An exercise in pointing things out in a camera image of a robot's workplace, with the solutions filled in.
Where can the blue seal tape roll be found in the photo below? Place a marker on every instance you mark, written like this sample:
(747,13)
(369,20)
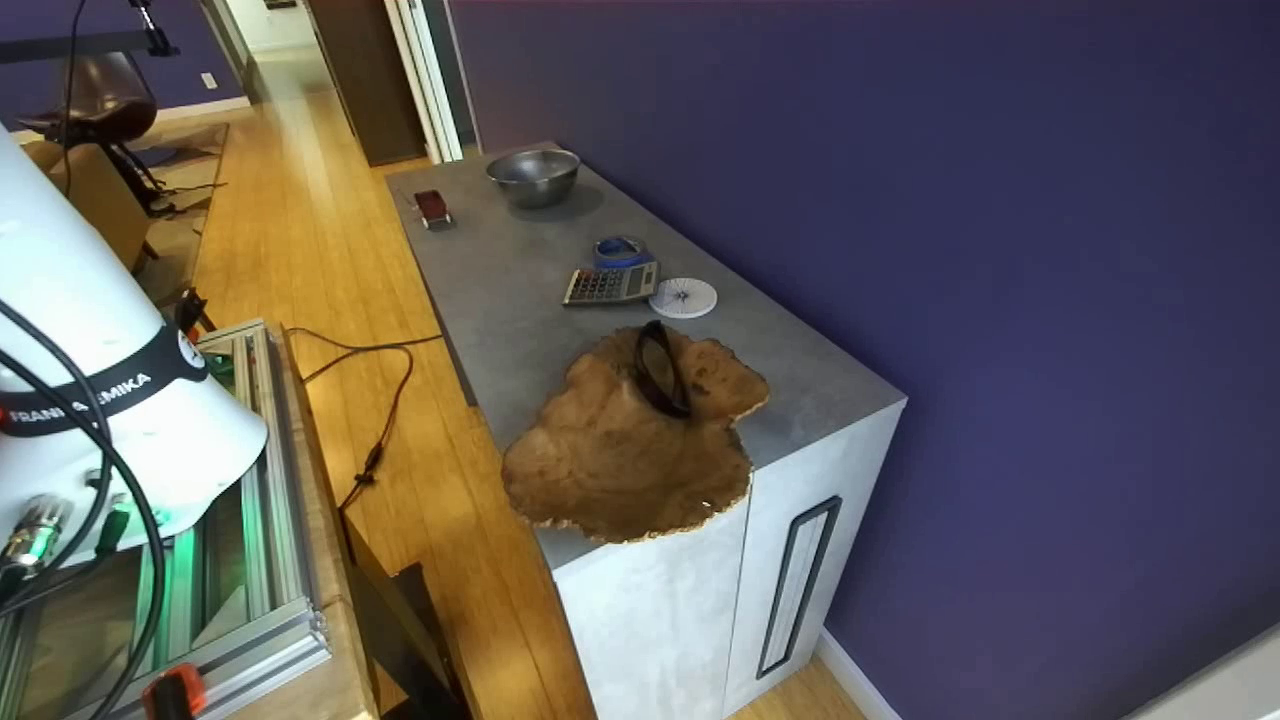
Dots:
(623,261)

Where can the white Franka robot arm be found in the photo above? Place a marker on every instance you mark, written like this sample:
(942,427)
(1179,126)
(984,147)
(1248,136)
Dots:
(82,292)

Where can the metal bowl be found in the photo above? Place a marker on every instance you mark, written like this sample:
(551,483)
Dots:
(535,179)

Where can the white round coaster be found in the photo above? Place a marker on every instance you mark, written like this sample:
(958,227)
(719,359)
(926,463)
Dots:
(680,299)

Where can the silver desk calculator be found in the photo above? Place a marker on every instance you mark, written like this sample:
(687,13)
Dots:
(605,289)

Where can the white baseboard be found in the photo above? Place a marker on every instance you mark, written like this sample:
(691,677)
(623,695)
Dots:
(853,677)

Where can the brown wooden door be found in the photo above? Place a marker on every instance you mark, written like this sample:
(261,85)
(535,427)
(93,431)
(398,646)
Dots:
(365,81)

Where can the black boom stand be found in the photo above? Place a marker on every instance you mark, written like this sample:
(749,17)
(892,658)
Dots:
(150,24)

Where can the dark brown chair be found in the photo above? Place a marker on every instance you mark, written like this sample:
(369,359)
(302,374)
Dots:
(105,92)

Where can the white door frame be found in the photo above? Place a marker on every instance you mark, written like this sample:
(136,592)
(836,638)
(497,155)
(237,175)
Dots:
(432,75)

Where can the aluminium profile mounting frame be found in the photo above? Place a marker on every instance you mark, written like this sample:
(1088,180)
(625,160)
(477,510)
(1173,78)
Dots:
(267,534)

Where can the white wall socket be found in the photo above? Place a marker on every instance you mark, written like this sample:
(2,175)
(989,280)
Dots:
(211,81)

